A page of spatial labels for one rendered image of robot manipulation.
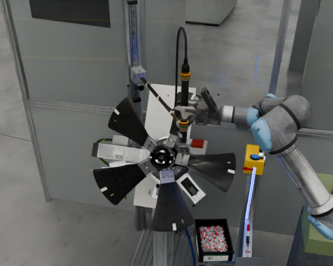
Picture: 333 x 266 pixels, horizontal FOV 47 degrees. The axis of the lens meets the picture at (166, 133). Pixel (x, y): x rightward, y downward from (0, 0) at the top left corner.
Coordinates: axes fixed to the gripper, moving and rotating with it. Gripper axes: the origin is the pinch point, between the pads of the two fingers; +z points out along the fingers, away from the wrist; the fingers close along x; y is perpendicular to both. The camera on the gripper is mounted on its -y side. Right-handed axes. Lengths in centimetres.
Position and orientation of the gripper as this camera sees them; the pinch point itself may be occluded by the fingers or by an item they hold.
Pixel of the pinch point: (178, 104)
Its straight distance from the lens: 173.0
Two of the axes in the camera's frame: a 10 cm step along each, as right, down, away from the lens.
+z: -9.8, -1.2, 1.7
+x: 2.1, -5.4, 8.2
